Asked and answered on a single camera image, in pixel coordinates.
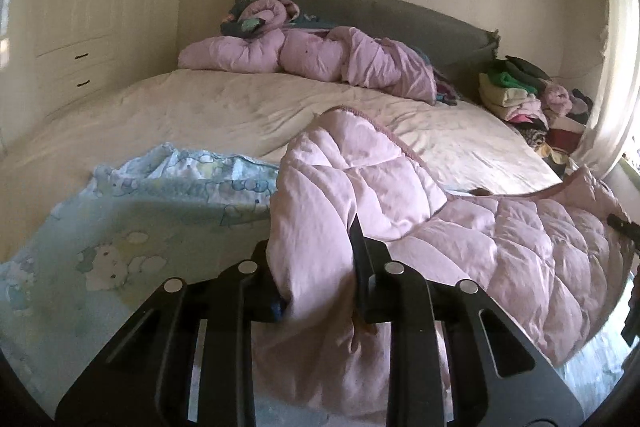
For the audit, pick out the blue Hello Kitty blanket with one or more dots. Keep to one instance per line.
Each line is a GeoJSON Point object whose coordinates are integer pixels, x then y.
{"type": "Point", "coordinates": [170, 213]}

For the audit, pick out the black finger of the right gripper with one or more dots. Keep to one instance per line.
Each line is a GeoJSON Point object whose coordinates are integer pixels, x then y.
{"type": "Point", "coordinates": [629, 229]}

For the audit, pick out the crumpled pink padded jacket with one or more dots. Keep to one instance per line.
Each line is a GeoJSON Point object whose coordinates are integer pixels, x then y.
{"type": "Point", "coordinates": [263, 36]}

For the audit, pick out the cream wardrobe with drawers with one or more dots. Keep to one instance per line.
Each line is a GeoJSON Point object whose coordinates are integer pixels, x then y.
{"type": "Point", "coordinates": [56, 52]}

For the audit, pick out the dark clothes by headboard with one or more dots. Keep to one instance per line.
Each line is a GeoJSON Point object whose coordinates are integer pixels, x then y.
{"type": "Point", "coordinates": [446, 92]}

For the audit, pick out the pile of folded clothes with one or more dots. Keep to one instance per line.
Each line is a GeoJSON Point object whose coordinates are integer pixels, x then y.
{"type": "Point", "coordinates": [550, 118]}

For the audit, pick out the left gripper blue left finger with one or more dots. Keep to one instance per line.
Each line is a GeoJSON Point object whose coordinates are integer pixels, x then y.
{"type": "Point", "coordinates": [266, 303]}

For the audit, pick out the pink quilted coat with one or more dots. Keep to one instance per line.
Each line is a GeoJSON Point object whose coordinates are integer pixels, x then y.
{"type": "Point", "coordinates": [549, 259]}

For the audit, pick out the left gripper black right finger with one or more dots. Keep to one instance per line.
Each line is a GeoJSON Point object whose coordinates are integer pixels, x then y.
{"type": "Point", "coordinates": [370, 258]}

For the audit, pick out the cream window curtain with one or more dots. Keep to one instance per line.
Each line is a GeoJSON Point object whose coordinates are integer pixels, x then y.
{"type": "Point", "coordinates": [617, 100]}

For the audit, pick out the bed with beige sheet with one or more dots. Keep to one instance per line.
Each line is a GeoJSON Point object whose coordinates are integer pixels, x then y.
{"type": "Point", "coordinates": [463, 146]}

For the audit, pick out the dark grey headboard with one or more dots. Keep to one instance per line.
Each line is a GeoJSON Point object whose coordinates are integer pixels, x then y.
{"type": "Point", "coordinates": [459, 51]}

